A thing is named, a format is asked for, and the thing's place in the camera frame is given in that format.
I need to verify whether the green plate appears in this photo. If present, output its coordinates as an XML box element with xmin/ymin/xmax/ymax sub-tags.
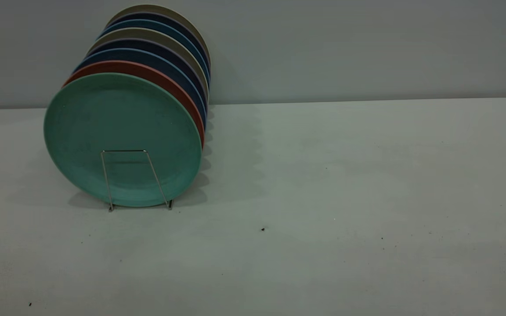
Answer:
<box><xmin>43</xmin><ymin>73</ymin><xmax>203</xmax><ymax>208</ymax></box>

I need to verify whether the red plate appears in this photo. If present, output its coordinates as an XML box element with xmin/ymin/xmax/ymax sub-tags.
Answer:
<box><xmin>63</xmin><ymin>61</ymin><xmax>206</xmax><ymax>148</ymax></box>

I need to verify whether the dark purple plate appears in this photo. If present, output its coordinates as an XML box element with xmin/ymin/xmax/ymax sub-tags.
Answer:
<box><xmin>87</xmin><ymin>38</ymin><xmax>209</xmax><ymax>103</ymax></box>

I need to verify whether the beige plate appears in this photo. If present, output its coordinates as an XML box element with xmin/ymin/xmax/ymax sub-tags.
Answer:
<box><xmin>106</xmin><ymin>4</ymin><xmax>212</xmax><ymax>62</ymax></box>
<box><xmin>88</xmin><ymin>28</ymin><xmax>210</xmax><ymax>96</ymax></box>

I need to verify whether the teal blue plate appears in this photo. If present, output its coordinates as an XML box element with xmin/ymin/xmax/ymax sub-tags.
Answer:
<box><xmin>99</xmin><ymin>19</ymin><xmax>210</xmax><ymax>84</ymax></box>

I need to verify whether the dark navy plate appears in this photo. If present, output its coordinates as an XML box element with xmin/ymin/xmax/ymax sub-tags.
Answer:
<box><xmin>106</xmin><ymin>12</ymin><xmax>211</xmax><ymax>67</ymax></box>

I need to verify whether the silver wire plate rack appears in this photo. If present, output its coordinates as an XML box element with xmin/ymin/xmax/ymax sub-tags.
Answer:
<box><xmin>101</xmin><ymin>150</ymin><xmax>173</xmax><ymax>212</ymax></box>

